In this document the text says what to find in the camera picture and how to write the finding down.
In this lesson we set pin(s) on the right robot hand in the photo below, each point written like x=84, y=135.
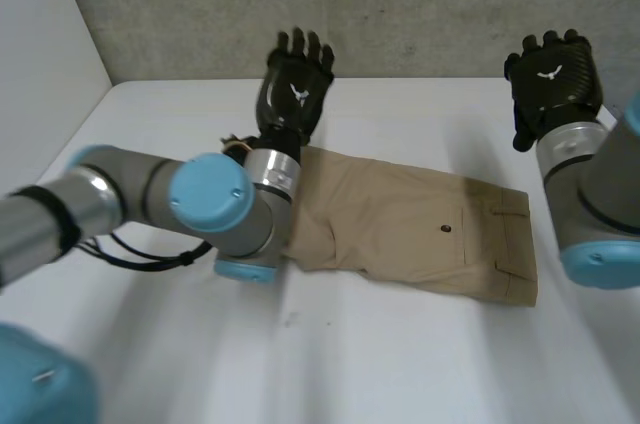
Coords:
x=555, y=79

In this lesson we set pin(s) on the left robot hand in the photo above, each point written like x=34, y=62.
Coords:
x=287, y=94

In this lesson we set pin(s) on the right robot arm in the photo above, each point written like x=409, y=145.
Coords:
x=592, y=189

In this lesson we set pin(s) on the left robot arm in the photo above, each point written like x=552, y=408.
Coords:
x=150, y=214

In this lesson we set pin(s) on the beige shorts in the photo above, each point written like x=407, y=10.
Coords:
x=400, y=229

